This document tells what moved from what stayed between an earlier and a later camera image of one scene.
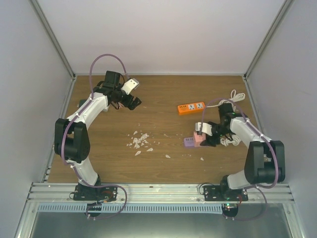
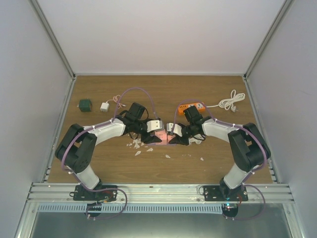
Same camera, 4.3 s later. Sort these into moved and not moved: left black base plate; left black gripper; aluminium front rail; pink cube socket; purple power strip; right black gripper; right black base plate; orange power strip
Moved: pink cube socket; left black gripper; purple power strip; right black gripper
Not moved: right black base plate; left black base plate; orange power strip; aluminium front rail
